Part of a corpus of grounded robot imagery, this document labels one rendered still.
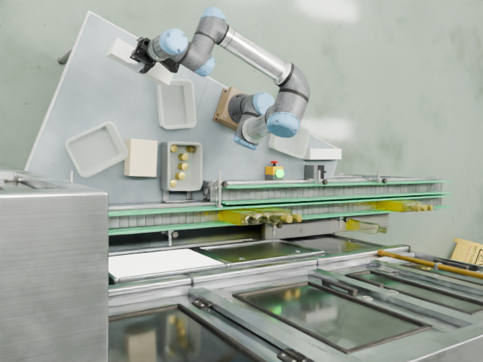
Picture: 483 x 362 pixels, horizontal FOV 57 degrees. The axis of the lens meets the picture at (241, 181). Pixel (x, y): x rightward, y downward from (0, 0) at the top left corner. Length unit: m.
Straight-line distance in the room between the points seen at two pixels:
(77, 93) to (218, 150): 0.71
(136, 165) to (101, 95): 0.33
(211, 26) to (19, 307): 1.13
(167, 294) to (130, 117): 0.91
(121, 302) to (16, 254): 0.84
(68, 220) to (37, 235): 0.04
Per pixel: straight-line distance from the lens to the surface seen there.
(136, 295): 1.42
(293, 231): 2.40
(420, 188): 3.15
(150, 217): 1.97
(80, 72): 2.03
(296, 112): 1.62
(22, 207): 0.58
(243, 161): 2.33
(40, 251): 0.59
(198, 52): 1.48
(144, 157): 2.00
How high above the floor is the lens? 2.70
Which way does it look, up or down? 57 degrees down
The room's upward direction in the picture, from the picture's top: 96 degrees clockwise
